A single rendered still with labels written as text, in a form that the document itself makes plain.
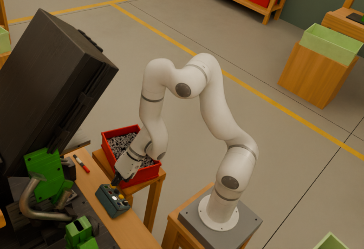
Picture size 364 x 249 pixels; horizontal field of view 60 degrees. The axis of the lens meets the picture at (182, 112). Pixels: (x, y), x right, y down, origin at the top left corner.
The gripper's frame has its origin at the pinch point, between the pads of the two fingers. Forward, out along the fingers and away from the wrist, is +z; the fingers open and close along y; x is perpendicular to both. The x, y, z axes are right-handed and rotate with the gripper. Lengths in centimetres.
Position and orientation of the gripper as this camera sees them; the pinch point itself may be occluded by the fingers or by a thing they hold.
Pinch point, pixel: (115, 181)
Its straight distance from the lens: 150.2
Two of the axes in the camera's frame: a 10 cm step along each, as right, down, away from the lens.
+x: -5.1, -1.7, -8.4
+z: -5.7, 8.0, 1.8
